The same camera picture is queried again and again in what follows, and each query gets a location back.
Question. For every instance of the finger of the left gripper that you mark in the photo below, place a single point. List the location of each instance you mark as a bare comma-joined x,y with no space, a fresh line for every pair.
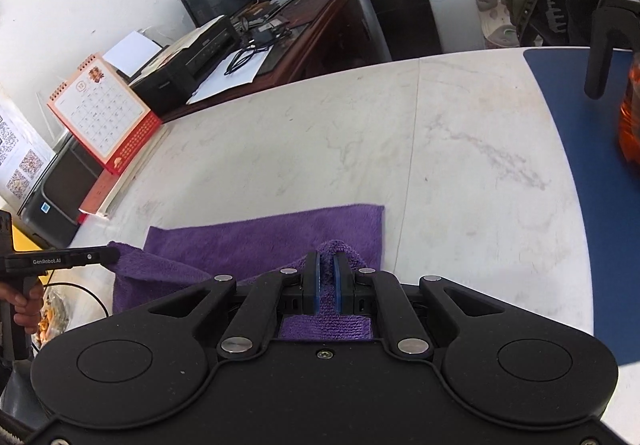
104,255

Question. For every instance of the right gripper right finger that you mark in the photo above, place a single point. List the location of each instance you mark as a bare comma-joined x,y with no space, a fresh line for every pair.
379,295

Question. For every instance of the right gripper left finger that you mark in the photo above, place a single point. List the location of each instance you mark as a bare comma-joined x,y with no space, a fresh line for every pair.
271,298

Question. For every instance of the purple towel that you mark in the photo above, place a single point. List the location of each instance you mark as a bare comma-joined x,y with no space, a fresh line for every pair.
176,258

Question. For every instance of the operator left hand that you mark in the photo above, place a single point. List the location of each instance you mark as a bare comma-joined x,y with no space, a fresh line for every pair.
27,306

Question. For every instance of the yellow box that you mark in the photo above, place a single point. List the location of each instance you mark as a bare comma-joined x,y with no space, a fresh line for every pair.
22,242

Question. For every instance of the glass ashtray with peels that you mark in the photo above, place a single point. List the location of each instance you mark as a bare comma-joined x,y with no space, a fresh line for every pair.
54,318

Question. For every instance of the QR code sign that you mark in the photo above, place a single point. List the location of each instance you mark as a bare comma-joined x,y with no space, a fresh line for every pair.
24,155

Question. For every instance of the red desk calendar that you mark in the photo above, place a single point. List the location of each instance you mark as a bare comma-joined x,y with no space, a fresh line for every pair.
104,114

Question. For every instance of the black inkjet printer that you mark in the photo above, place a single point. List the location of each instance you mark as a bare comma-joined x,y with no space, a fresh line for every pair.
173,76

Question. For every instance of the white paper sheet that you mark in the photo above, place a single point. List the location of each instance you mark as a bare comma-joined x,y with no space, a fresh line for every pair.
218,82

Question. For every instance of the black eyeglasses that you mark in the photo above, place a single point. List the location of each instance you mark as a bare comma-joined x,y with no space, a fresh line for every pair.
242,58

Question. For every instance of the dark wooden desk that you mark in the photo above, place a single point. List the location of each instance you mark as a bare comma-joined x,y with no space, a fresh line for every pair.
325,36

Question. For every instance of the blue table mat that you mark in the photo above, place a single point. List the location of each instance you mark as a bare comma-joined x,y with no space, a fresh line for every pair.
607,186

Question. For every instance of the glass teapot with tea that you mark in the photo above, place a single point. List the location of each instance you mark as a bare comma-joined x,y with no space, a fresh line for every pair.
615,31

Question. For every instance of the black printer near wall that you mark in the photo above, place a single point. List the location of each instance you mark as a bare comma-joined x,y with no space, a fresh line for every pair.
50,211

